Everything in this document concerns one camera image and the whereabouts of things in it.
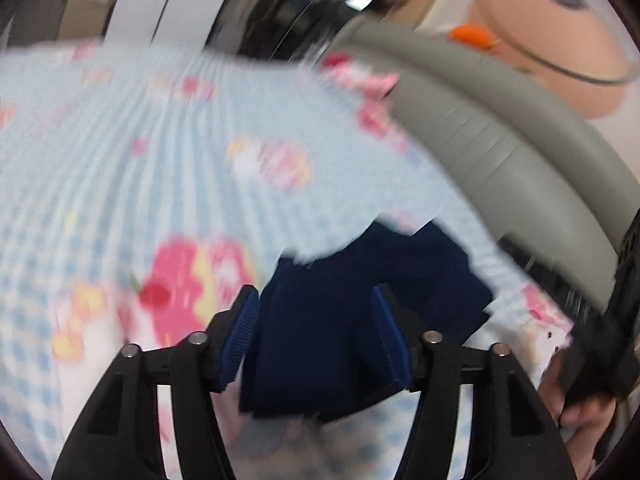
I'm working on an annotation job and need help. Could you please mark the navy blue garment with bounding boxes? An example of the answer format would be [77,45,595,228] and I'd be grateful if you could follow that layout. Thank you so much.
[239,221,494,422]

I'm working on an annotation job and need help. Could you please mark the right hand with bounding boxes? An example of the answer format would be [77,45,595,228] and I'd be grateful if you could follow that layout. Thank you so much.
[538,351,616,479]

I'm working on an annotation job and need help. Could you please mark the grey padded headboard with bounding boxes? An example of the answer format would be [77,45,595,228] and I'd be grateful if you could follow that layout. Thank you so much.
[329,18,639,308]

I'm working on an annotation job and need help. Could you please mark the blue checkered cartoon bedsheet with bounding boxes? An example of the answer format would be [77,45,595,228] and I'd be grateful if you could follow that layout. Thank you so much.
[1,43,570,478]

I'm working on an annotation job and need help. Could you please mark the orange plush toy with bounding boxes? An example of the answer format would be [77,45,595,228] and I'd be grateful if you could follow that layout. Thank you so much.
[447,24,498,52]

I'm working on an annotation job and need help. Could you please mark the pink plush toy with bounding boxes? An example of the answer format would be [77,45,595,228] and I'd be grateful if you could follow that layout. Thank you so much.
[320,51,400,100]

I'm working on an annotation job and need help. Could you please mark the white wardrobe door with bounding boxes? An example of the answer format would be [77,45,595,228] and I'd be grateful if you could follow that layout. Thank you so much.
[105,0,224,49]

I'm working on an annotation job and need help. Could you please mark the black glass cabinet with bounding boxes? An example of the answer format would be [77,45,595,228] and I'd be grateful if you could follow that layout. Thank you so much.
[204,0,392,66]

